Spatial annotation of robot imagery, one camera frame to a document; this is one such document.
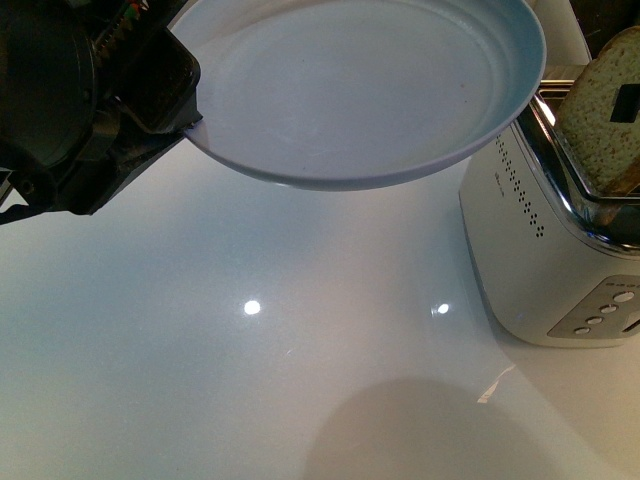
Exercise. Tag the light blue round plate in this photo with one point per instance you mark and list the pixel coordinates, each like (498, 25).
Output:
(354, 95)

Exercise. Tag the white chrome toaster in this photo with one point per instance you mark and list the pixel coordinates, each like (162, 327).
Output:
(557, 262)

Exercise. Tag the brown bread slice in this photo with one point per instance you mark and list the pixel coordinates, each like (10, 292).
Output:
(598, 119)

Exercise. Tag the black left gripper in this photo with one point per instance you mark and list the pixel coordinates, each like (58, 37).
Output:
(92, 93)

